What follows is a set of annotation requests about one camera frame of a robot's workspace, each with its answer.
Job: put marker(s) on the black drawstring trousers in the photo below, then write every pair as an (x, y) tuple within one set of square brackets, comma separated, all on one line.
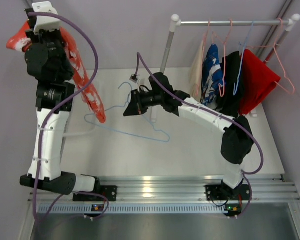
[(229, 104)]

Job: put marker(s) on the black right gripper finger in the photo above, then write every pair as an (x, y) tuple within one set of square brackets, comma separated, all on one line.
[(128, 110), (134, 97)]

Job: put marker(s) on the blue wire hanger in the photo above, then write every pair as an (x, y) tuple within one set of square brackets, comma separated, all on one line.
[(141, 127)]

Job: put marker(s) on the blue hanger with black trousers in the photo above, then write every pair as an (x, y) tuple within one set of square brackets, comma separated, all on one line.
[(244, 46)]

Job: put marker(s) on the beige drawstring trousers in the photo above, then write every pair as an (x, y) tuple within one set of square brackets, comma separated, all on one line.
[(195, 73)]

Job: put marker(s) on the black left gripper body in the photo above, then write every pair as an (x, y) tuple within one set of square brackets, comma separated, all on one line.
[(43, 35)]

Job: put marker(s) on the pink wire hanger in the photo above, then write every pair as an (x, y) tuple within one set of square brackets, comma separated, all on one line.
[(207, 32)]

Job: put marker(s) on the white plastic basket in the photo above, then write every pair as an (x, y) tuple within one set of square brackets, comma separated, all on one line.
[(78, 127)]

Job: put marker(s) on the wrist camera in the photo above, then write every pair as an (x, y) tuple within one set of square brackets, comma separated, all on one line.
[(45, 23), (137, 80)]

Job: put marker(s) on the white clothes rack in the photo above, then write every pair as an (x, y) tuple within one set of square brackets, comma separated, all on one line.
[(176, 22)]

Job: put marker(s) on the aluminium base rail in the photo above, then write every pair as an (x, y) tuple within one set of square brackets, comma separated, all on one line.
[(191, 190)]

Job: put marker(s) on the grey slotted cable duct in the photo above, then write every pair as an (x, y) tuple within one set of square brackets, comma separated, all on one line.
[(130, 208)]

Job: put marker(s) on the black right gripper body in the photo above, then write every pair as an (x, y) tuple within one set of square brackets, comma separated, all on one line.
[(135, 103)]

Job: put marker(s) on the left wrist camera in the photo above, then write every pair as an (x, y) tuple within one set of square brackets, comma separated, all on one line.
[(45, 23)]

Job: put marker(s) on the blue patterned trousers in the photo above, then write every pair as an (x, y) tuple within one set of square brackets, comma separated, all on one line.
[(212, 76)]

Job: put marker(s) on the red trousers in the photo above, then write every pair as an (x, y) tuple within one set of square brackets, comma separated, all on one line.
[(258, 80)]

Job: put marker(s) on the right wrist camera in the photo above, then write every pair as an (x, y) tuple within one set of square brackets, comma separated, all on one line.
[(137, 80)]

